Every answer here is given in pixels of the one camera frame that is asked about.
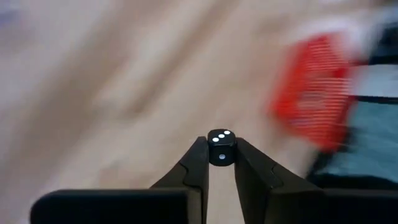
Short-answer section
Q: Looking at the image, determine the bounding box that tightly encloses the red plastic slotted basket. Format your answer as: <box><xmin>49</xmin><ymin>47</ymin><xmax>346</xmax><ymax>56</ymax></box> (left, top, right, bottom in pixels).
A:
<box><xmin>267</xmin><ymin>32</ymin><xmax>358</xmax><ymax>153</ymax></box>

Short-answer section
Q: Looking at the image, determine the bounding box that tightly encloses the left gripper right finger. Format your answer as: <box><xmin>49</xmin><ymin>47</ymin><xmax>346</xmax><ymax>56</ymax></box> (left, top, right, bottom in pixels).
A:
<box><xmin>234</xmin><ymin>138</ymin><xmax>324</xmax><ymax>224</ymax></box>

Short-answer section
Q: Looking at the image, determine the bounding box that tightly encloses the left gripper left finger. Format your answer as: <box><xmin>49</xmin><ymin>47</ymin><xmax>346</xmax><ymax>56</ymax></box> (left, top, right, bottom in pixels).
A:
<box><xmin>150</xmin><ymin>136</ymin><xmax>210</xmax><ymax>224</ymax></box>

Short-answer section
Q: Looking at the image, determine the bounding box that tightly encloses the black die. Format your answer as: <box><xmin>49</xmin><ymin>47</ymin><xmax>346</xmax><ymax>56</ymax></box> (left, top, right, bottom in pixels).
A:
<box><xmin>207</xmin><ymin>128</ymin><xmax>238</xmax><ymax>167</ymax></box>

